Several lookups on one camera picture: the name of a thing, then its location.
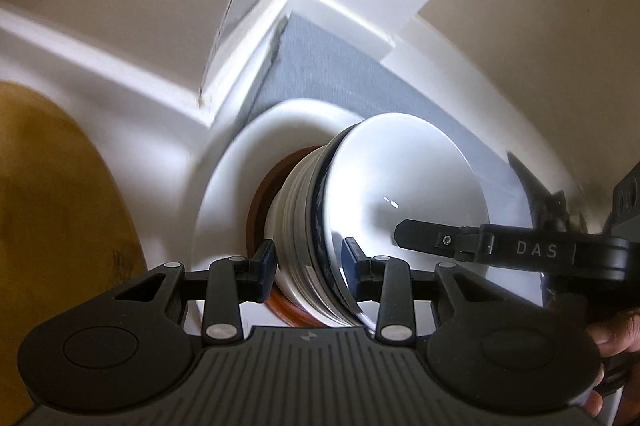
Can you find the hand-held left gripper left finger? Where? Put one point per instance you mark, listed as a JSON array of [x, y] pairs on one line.
[[267, 268]]

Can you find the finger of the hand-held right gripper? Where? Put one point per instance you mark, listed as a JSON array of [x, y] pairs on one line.
[[430, 238]]

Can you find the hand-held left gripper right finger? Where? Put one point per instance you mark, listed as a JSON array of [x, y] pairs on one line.
[[350, 266]]

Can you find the large white square plate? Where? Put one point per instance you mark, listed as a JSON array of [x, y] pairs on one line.
[[225, 216]]

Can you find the brown round plate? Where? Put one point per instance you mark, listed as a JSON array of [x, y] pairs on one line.
[[262, 201]]

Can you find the white bowl with blue pattern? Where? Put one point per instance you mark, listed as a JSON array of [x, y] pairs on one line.
[[400, 176]]

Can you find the person's right hand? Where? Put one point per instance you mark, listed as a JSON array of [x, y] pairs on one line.
[[615, 331]]

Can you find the grey dish mat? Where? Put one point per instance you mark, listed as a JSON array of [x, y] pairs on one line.
[[350, 81]]

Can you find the wooden cutting board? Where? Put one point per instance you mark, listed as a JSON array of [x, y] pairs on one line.
[[60, 231]]

